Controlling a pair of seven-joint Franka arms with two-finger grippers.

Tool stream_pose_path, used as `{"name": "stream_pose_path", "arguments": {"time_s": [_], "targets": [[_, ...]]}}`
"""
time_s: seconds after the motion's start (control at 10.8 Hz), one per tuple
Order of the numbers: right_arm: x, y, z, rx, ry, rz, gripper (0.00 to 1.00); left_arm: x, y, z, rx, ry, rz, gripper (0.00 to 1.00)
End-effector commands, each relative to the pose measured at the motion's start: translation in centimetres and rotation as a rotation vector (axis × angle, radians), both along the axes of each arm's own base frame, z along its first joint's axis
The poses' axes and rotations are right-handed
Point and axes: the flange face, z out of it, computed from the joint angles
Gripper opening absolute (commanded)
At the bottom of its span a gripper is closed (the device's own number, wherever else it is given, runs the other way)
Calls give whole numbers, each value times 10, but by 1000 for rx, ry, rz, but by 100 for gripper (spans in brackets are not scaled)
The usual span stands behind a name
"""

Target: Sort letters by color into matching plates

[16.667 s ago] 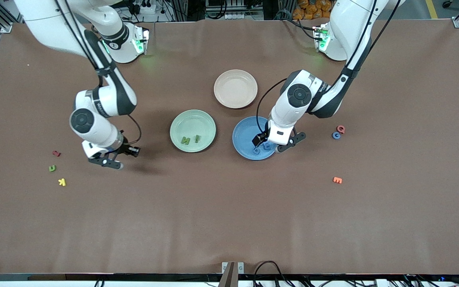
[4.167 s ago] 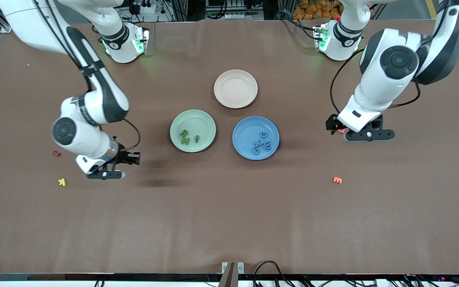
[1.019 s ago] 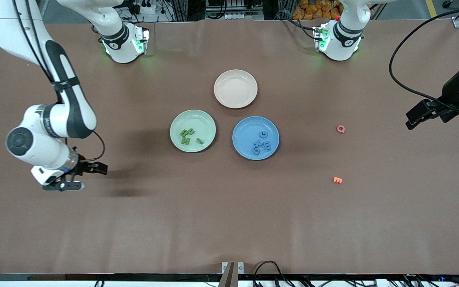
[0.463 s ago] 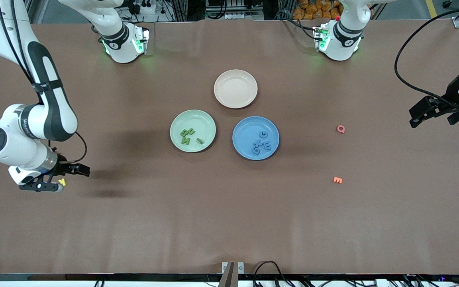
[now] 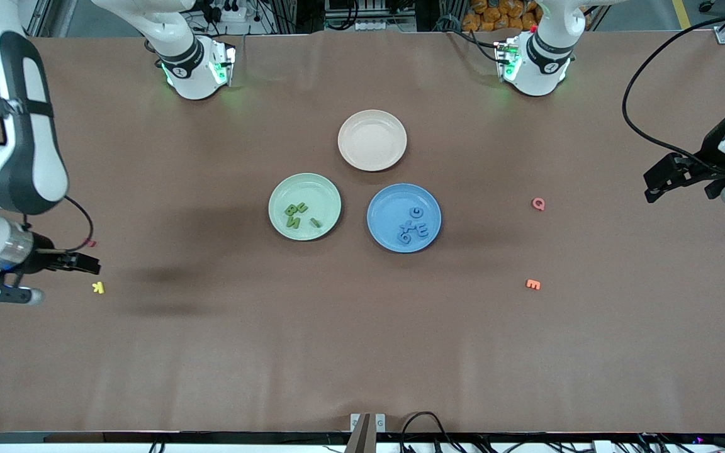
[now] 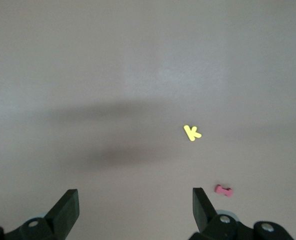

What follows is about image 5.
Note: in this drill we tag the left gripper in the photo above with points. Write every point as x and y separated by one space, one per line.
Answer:
708 153

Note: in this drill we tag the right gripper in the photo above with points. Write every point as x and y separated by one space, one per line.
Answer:
39 258

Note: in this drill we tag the green foam letter B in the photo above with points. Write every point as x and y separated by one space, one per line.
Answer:
291 210

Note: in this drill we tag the green foam capital N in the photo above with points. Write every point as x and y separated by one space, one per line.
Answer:
293 222

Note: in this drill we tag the blue foam letter E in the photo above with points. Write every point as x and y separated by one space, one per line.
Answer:
423 230

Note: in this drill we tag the blue foam capital G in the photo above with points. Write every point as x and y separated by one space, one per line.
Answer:
414 212

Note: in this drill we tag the blue foam letter X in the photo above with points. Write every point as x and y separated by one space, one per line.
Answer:
408 225

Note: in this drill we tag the blue foam lowercase g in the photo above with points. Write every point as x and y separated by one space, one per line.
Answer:
404 239

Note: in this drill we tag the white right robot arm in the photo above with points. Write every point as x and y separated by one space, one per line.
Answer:
16 126

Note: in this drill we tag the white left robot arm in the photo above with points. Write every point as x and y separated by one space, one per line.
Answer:
542 63

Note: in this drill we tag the yellow foam letter K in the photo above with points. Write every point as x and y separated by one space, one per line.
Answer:
98 287

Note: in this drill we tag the pink foam letter Q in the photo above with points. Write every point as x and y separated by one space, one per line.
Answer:
533 204

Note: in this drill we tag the orange foam letter E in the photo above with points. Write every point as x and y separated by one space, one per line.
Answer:
531 284

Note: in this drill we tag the orange net bag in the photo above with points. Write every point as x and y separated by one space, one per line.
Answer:
494 16

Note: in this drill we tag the pale green plate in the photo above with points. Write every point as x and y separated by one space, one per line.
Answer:
321 192

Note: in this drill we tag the white power strip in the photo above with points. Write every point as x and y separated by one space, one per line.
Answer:
230 11

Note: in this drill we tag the blue plate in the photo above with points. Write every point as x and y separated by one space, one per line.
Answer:
387 207

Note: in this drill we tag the pale pink plate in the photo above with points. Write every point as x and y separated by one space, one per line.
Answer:
372 139

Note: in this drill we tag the brown post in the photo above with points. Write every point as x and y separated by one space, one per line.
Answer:
362 437

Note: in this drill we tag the grey metal table bracket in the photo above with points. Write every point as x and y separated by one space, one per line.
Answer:
380 423

